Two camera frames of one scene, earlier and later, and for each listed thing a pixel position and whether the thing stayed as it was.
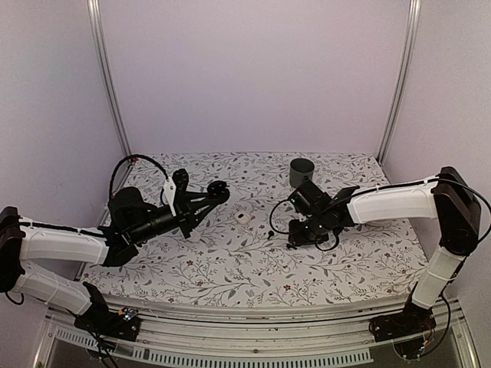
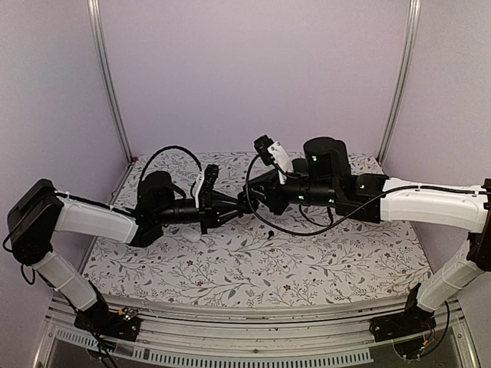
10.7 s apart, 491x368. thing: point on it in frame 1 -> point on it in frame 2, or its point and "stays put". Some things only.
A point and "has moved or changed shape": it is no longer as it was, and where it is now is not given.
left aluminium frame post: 101,51 stays put
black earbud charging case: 218,189 has moved or changed shape
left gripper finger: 199,209 -> 223,215
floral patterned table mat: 240,256 stays put
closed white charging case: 195,236 stays put
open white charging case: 242,217 stays put
